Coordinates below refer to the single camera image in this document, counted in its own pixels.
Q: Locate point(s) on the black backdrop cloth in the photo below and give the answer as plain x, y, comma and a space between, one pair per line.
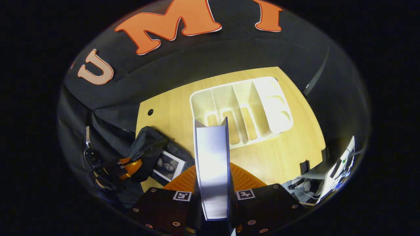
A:
229, 52

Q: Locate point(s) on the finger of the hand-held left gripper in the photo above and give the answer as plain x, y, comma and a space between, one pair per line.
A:
125, 160
133, 168

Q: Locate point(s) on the black schoolbag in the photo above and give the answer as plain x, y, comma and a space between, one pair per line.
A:
147, 144

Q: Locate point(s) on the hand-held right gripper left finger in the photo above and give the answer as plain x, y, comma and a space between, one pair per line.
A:
157, 206

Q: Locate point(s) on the blue cover book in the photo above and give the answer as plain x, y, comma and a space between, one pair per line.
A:
211, 164

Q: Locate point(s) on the white portrait cover book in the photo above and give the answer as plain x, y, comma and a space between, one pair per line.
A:
169, 165

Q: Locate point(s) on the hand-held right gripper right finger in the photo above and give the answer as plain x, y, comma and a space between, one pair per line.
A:
265, 206

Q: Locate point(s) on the white bookshelf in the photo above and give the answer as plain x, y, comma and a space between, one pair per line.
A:
272, 98

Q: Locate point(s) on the white equipment panel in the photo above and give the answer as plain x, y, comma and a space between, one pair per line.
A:
331, 177

